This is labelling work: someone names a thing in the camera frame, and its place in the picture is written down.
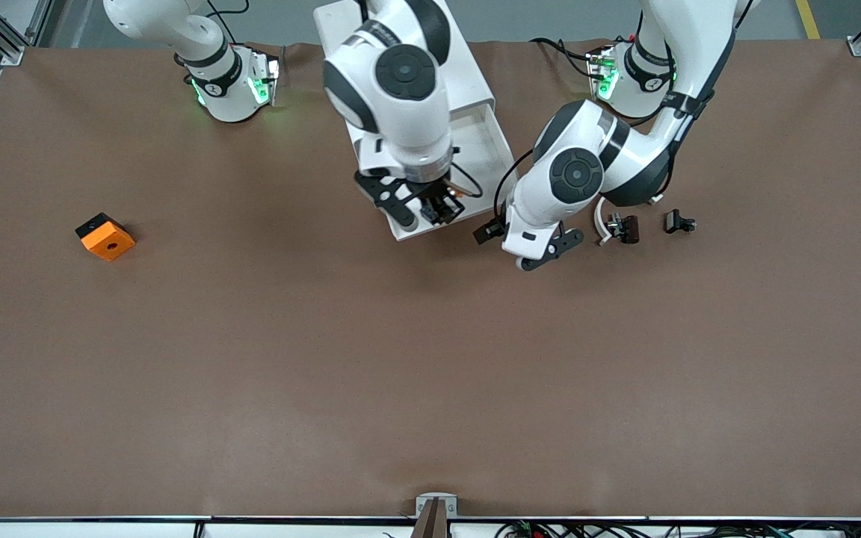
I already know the orange and black box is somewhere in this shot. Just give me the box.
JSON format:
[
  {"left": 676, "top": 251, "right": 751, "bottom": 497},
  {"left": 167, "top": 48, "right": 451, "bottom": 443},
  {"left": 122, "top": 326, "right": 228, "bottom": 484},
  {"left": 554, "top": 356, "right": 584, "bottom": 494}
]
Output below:
[{"left": 75, "top": 212, "right": 137, "bottom": 262}]

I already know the grey metal bracket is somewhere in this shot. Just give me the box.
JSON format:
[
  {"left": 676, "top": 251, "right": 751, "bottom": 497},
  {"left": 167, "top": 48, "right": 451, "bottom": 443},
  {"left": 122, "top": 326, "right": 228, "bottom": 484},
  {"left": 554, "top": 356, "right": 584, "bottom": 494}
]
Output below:
[{"left": 416, "top": 493, "right": 458, "bottom": 518}]

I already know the brown block with metal clip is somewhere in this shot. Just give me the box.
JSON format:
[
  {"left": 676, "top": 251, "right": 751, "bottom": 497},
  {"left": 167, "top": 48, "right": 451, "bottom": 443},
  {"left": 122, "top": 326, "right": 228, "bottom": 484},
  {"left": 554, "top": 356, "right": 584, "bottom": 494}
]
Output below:
[{"left": 606, "top": 213, "right": 641, "bottom": 245}]

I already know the black right arm base cable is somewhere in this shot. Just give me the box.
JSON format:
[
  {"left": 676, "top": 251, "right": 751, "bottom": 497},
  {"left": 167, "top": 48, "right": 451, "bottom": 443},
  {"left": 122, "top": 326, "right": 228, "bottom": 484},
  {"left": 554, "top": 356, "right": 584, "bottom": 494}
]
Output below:
[{"left": 206, "top": 0, "right": 250, "bottom": 47}]

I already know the white drawer cabinet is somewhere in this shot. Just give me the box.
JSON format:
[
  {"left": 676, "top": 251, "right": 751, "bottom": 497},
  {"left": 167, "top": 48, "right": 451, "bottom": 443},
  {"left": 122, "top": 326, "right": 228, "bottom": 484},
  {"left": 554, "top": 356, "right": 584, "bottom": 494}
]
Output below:
[{"left": 313, "top": 0, "right": 496, "bottom": 150}]

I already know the white curved plastic part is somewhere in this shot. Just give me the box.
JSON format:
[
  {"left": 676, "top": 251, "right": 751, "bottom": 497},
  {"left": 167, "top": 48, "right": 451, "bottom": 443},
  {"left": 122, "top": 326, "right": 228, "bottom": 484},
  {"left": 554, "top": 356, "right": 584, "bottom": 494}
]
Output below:
[{"left": 595, "top": 198, "right": 617, "bottom": 247}]

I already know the brown table cover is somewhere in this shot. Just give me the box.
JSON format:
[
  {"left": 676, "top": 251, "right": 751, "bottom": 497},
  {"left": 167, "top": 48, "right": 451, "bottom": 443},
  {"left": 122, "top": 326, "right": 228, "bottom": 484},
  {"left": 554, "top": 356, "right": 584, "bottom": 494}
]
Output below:
[{"left": 0, "top": 39, "right": 861, "bottom": 520}]

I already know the black arm base cable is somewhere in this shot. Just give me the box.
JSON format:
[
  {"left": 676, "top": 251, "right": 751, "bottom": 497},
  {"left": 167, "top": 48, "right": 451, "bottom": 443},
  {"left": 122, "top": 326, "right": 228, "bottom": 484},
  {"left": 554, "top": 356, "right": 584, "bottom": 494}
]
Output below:
[
  {"left": 206, "top": 0, "right": 250, "bottom": 47},
  {"left": 530, "top": 36, "right": 597, "bottom": 79}
]

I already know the black left arm base cable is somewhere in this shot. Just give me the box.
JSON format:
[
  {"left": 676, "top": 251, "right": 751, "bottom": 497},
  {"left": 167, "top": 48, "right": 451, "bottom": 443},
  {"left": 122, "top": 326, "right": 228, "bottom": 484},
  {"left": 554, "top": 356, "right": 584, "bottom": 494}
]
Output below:
[{"left": 530, "top": 36, "right": 597, "bottom": 79}]

